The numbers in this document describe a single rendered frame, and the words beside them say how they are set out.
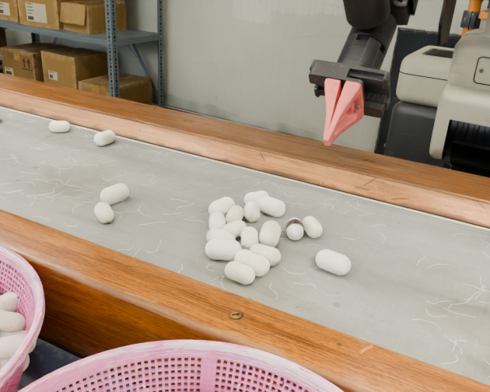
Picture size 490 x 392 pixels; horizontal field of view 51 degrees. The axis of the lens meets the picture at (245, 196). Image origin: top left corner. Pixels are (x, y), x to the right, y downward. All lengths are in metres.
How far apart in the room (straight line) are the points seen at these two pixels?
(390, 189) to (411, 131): 0.75
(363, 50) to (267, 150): 0.19
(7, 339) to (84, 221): 0.20
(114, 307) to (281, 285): 0.15
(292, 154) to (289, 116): 2.13
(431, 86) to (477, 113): 0.33
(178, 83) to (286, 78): 0.73
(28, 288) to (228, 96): 2.63
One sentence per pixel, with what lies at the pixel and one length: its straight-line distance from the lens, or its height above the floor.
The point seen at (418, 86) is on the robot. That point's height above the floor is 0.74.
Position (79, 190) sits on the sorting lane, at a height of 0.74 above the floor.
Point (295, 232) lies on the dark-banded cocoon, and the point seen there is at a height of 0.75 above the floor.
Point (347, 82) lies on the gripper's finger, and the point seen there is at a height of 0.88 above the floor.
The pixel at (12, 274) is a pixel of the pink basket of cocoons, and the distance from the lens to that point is 0.51.
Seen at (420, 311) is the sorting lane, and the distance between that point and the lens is 0.50.
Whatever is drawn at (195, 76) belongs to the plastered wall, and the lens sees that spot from 3.14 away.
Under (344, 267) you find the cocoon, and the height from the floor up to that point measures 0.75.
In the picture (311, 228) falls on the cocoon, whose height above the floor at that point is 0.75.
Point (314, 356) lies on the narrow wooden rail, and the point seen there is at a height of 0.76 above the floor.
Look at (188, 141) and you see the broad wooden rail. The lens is 0.80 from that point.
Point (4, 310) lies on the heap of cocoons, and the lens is 0.48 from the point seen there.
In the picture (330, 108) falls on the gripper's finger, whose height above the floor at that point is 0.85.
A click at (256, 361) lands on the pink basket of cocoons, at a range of 0.38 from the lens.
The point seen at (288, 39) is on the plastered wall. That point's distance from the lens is 2.81.
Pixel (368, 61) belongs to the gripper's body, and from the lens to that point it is 0.70.
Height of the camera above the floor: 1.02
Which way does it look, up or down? 25 degrees down
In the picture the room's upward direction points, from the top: 4 degrees clockwise
